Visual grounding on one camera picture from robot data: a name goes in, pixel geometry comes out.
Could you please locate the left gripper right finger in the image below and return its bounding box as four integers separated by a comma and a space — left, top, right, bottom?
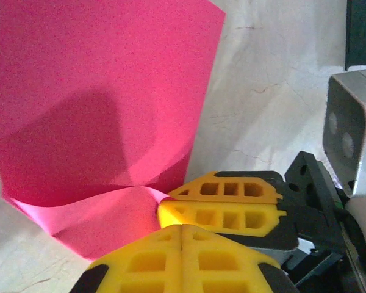
182, 225, 300, 293

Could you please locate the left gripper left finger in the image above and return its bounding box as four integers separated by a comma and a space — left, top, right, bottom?
70, 225, 183, 293

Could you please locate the pink paper sheet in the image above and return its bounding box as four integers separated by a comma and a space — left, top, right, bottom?
0, 0, 226, 262

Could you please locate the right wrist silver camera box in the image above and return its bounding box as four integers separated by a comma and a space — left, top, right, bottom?
322, 67, 366, 197

